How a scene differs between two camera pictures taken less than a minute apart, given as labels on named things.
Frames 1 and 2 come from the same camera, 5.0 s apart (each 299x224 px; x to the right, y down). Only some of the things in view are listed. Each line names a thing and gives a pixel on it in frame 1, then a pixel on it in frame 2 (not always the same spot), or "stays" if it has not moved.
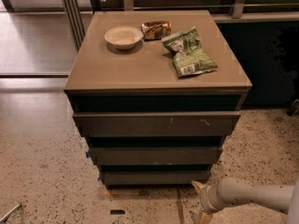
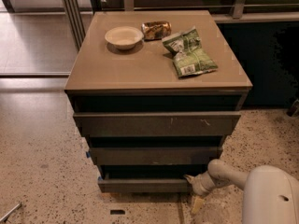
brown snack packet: (156, 30) stays
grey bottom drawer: (126, 177) to (165, 185)
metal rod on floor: (9, 211) stays
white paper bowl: (123, 37) stays
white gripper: (206, 198) to (199, 185)
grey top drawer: (158, 124) stays
